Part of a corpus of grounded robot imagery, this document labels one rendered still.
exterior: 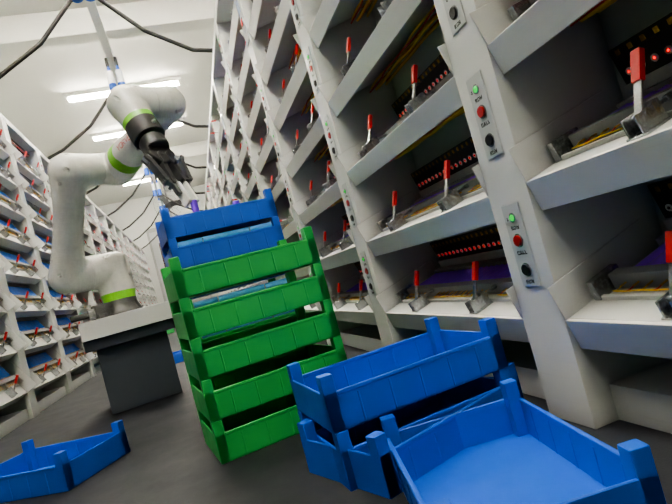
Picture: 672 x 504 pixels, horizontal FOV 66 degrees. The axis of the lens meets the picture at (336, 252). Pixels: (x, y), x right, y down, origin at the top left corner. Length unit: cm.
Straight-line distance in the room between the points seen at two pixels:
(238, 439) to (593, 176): 76
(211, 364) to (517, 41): 75
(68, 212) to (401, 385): 147
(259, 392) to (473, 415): 44
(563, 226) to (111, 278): 172
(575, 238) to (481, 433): 30
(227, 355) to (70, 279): 114
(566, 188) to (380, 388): 37
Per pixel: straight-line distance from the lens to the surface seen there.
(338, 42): 152
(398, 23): 104
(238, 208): 142
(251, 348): 105
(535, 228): 76
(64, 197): 197
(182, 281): 103
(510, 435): 82
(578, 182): 69
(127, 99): 160
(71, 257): 206
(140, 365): 208
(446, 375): 81
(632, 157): 63
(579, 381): 79
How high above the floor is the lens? 30
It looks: 2 degrees up
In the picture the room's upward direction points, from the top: 15 degrees counter-clockwise
